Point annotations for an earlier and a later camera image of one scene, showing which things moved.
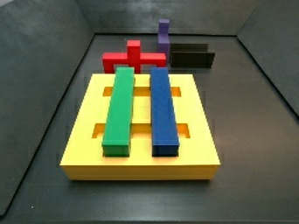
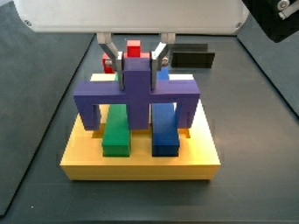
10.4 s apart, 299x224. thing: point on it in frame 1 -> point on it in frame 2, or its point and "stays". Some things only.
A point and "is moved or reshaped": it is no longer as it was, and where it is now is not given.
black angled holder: (191, 56) stays
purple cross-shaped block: (163, 38) is moved or reshaped
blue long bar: (163, 119) stays
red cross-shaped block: (133, 58) stays
